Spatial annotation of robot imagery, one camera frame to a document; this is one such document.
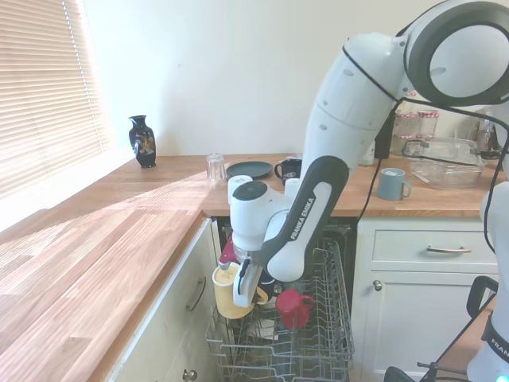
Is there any white cabinet beside dishwasher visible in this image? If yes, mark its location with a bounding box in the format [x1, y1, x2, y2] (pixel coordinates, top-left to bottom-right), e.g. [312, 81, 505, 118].
[349, 216, 502, 382]

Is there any black camera stand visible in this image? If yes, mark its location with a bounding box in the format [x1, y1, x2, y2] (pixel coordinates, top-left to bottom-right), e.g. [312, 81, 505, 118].
[383, 275, 501, 382]

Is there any white ceramic mug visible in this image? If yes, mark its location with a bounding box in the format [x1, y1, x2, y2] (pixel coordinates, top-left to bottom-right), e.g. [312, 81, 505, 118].
[227, 174, 252, 201]

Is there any grey wire dishwasher rack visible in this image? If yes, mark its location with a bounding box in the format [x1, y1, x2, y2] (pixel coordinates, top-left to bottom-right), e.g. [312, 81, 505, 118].
[204, 237, 356, 382]

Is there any grey ceramic mug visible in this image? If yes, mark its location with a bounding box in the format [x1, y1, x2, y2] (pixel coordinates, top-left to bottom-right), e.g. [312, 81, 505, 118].
[376, 166, 413, 201]

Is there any dark blue painted vase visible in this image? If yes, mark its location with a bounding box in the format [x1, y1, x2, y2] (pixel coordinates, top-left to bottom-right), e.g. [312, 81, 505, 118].
[127, 115, 157, 170]

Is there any red ceramic mug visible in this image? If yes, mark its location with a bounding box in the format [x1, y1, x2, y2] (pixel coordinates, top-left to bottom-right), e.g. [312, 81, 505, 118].
[274, 289, 316, 330]

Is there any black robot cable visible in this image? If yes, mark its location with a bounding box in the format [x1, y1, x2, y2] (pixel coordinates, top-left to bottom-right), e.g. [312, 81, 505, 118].
[340, 37, 509, 255]

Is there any clear container with clip lid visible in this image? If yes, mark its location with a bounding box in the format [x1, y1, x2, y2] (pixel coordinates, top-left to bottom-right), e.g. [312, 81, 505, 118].
[400, 136, 485, 167]

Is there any white cabinet under window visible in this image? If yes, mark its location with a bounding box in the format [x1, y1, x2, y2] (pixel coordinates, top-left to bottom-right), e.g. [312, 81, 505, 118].
[105, 218, 226, 382]

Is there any yellow ceramic mug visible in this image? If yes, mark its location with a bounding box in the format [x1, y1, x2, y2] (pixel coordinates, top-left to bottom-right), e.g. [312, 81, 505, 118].
[212, 265, 270, 321]

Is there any glass jar red check lid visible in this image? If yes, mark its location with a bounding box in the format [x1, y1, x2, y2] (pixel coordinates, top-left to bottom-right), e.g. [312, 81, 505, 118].
[416, 109, 441, 140]
[391, 112, 421, 156]

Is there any built-in dishwasher tub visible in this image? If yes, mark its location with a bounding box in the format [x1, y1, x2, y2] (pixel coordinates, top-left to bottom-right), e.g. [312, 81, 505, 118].
[210, 216, 359, 382]

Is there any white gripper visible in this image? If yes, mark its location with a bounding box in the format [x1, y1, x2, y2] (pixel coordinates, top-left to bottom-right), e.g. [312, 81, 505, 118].
[231, 260, 262, 310]

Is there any black mug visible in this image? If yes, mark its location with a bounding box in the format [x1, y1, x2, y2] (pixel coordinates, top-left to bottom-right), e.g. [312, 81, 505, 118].
[274, 158, 304, 188]

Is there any dark round plate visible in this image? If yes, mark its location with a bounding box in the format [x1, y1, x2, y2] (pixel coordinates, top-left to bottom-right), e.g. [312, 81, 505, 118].
[225, 160, 274, 180]

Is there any utensil holder jar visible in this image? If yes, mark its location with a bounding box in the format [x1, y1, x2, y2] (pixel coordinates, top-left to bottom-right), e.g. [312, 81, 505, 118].
[475, 117, 500, 154]

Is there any metal drawer handle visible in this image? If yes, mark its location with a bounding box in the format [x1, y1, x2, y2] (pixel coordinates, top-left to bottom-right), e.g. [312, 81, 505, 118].
[185, 276, 208, 313]
[426, 245, 473, 255]

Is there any clear glass tumbler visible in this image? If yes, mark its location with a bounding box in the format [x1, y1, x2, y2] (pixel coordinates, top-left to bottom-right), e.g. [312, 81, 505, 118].
[205, 153, 227, 183]

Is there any beige window blind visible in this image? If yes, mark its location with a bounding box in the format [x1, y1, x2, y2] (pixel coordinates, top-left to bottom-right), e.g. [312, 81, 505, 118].
[0, 0, 111, 200]

